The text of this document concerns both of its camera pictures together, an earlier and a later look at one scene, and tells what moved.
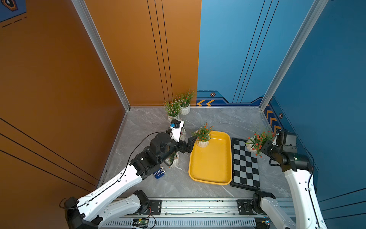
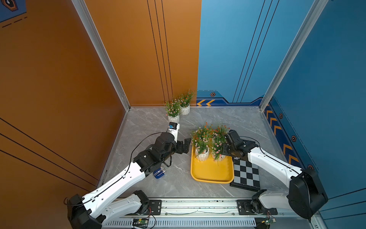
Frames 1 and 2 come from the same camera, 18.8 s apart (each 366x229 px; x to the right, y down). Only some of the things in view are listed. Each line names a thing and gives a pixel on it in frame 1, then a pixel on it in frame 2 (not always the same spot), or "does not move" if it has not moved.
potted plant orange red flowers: (203, 135) does not move
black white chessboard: (244, 168) does not move
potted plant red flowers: (254, 144) → (219, 132)
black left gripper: (182, 149) does not move
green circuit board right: (262, 223) does not move
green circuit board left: (140, 223) does not move
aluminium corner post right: (318, 10) does not move
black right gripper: (264, 146) → (224, 145)
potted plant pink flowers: (183, 134) → (218, 139)
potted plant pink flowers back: (173, 109) does not move
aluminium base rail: (215, 213) does not move
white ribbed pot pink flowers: (169, 160) → (200, 139)
